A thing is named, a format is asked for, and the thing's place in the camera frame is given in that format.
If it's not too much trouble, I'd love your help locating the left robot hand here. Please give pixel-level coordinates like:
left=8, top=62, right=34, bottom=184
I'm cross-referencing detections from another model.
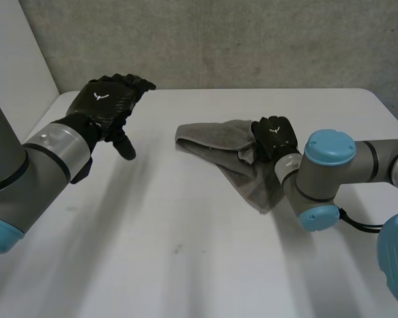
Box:
left=57, top=74, right=157, bottom=162

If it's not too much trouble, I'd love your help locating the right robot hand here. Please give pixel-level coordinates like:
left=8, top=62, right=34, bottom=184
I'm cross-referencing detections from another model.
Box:
left=250, top=115, right=302, bottom=163

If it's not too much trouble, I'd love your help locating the grey towel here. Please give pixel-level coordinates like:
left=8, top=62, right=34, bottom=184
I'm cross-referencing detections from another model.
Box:
left=175, top=119, right=284, bottom=215

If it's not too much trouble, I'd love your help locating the black cable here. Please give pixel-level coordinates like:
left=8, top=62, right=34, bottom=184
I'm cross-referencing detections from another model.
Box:
left=338, top=207, right=385, bottom=235

